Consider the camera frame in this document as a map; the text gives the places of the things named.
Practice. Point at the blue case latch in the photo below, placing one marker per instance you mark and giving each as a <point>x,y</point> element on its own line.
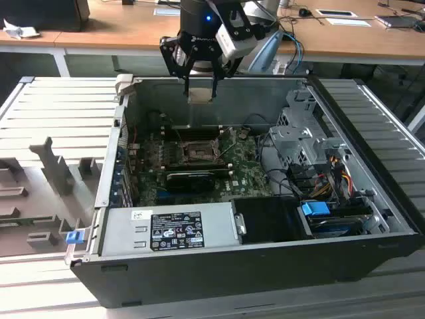
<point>73,237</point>

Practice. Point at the silver metal disk bay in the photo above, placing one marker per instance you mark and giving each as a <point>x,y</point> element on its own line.
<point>299,139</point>

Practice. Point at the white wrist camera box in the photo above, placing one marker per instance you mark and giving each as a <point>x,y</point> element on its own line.
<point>234,41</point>

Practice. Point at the silver power supply unit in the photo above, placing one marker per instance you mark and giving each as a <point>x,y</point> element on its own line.
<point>119,232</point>

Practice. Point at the black box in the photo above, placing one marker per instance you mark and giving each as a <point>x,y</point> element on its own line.
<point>43,15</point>

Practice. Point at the RAM slot with white clips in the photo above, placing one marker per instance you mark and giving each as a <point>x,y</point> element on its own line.
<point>196,170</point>
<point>196,164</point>
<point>199,127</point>
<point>199,134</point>

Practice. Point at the silver CPU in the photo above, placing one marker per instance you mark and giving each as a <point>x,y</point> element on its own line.
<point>200,96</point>

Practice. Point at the CPU socket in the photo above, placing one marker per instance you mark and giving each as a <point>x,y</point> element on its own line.
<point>199,151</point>

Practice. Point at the blue card retention bracket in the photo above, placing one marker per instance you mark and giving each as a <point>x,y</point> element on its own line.
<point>119,172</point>

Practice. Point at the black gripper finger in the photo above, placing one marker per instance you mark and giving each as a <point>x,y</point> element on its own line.
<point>172,56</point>
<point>214,66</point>

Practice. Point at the round coin battery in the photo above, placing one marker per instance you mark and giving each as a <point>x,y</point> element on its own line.
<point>243,134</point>

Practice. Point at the pale blue teach pendant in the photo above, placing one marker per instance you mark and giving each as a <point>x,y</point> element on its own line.
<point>265,53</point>

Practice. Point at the green motherboard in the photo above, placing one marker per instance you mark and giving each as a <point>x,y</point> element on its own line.
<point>245,179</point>

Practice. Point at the hard disk in blue carrier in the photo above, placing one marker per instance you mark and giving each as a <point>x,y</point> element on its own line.
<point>313,207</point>

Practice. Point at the black graphics card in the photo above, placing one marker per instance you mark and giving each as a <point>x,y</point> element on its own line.
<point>189,182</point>

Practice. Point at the black open PC case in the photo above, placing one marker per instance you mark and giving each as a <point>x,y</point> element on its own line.
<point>232,279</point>

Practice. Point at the grey parts rack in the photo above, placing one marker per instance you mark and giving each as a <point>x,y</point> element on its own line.
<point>50,206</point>

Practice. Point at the black plastic shroud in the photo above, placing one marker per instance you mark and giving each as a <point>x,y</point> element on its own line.
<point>265,219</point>

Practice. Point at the black camera mounting bracket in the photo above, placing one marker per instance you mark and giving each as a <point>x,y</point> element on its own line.
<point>247,28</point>

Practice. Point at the crumpled white paper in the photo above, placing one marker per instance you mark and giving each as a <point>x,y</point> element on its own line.
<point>20,30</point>

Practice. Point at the grey closed laptop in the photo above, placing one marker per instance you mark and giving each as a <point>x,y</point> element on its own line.
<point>398,21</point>

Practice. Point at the black computer mouse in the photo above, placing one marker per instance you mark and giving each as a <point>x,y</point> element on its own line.
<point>305,12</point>

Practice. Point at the wooden office desk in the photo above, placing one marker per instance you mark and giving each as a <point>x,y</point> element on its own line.
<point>126,26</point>
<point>348,40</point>

